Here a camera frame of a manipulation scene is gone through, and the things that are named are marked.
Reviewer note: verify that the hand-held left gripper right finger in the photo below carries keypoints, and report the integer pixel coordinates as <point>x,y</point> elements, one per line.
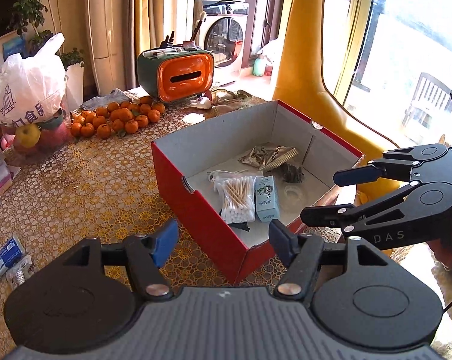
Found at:
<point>280,242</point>

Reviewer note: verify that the bag of black screws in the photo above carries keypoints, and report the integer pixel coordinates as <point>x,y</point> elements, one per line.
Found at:
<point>291,172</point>

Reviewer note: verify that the grey cloth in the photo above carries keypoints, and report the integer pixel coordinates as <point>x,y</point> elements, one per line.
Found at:
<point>102,102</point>

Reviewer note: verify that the blue white blister packet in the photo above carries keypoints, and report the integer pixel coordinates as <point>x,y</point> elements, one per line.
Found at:
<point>4,257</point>

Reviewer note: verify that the beige curtain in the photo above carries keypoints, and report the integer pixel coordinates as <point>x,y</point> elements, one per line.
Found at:
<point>109,26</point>

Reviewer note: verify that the yellow lace-patterned desktop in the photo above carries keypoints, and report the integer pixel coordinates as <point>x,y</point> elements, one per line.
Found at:
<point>98,195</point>

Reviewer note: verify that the green potted plant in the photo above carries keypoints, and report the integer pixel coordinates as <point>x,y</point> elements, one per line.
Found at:
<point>28,7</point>

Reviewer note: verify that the orange green tissue box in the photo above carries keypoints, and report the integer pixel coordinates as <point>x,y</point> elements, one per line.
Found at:
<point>180,78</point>

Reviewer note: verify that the red cardboard box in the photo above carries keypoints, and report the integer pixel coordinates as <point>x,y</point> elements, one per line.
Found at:
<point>203,210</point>

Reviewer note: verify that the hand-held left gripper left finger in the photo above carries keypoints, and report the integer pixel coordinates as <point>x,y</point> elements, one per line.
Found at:
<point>165,242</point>

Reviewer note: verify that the beige crumpled cloth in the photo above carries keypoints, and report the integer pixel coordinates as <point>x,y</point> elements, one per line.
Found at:
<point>229,99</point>

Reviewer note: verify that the yellow giraffe statue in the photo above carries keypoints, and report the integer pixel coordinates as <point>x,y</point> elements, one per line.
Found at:
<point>312,63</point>

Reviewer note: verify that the clear tape roll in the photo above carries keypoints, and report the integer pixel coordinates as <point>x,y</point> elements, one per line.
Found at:
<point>287,195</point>

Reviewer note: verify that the pile of tangerines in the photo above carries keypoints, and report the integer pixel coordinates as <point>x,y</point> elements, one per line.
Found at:
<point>117,118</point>

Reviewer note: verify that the white plastic bag of fruit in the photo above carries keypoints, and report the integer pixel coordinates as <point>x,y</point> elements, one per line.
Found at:
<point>27,82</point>

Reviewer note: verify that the silver foil packet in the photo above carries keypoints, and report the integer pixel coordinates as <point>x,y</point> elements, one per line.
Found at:
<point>263,155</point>

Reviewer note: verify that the small white bulb-shaped gadget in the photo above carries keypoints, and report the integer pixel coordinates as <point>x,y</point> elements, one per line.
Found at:
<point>19,275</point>

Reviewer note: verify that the white washing machine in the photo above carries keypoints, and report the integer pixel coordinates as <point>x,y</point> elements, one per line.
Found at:
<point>226,33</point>

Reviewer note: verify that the light blue small carton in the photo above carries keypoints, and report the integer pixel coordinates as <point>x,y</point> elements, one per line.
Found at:
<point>267,198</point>

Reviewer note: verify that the person's right hand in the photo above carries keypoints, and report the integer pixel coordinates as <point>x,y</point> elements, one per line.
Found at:
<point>447,257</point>

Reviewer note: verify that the small white object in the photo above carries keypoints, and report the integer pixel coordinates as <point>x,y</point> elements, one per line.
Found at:
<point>202,102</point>

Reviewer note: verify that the bag of cotton swabs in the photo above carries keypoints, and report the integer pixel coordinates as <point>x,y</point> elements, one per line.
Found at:
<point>235,198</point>

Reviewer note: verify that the outdoor chair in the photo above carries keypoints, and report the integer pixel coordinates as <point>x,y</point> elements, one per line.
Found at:
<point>428,101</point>

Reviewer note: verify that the black foil packet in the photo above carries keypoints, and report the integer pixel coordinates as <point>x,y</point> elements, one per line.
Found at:
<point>242,227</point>

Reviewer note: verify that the white planter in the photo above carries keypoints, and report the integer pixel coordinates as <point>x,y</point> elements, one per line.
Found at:
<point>75,86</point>

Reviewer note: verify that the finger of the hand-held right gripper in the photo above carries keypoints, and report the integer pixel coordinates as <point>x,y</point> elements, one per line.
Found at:
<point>331,215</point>
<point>357,175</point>

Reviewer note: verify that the green plastic bottle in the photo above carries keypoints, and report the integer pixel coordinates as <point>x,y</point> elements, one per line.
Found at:
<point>259,66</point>

